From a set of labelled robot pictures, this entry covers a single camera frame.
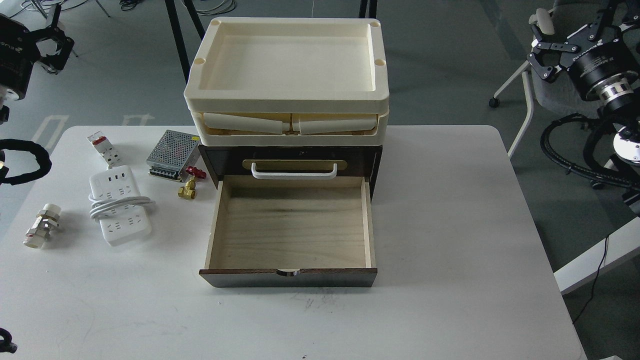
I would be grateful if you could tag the cream plastic lower tray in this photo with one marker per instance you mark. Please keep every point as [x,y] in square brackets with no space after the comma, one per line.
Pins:
[237,129]

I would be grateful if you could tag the white red circuit breaker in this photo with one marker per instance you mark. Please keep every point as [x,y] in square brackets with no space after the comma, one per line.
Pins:
[104,147]

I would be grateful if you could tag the grey office chair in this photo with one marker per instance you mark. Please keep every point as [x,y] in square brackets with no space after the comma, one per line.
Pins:
[555,65]

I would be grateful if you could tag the open wooden drawer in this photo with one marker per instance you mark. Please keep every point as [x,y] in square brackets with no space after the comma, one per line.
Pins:
[291,233]

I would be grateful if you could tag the white side table edge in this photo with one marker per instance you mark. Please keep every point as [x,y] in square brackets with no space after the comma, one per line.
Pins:
[620,246]

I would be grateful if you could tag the cream plastic tray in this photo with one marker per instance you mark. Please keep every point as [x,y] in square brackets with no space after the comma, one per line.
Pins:
[237,129]
[290,65]

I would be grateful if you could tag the white metal pipe fitting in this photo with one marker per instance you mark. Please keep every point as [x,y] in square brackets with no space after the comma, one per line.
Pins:
[45,222]

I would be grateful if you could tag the metal mesh power supply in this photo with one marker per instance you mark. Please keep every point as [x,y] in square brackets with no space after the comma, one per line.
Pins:
[173,153]

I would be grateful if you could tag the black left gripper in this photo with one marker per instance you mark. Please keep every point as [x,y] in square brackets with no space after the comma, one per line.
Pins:
[18,51]

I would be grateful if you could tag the brass valve red handle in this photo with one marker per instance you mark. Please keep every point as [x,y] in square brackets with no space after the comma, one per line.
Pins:
[188,191]

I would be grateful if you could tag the white drawer handle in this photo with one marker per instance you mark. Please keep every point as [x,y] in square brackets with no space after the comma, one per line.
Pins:
[293,175]

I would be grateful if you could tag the cream plastic top tray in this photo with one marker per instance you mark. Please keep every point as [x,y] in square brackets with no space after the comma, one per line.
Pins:
[290,65]

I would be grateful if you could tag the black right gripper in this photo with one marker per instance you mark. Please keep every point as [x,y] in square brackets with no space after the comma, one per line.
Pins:
[598,68]

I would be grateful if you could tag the white power strip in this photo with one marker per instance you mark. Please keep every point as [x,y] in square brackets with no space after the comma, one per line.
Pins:
[118,206]

